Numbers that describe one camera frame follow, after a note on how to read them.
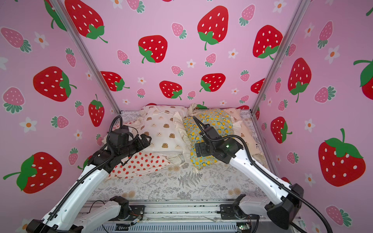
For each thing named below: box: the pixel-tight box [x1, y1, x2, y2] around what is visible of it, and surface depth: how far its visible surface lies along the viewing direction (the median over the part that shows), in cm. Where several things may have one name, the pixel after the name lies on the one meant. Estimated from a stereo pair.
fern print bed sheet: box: [92, 159, 275, 201], surface depth 85 cm
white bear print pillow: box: [139, 104, 192, 157], surface depth 97 cm
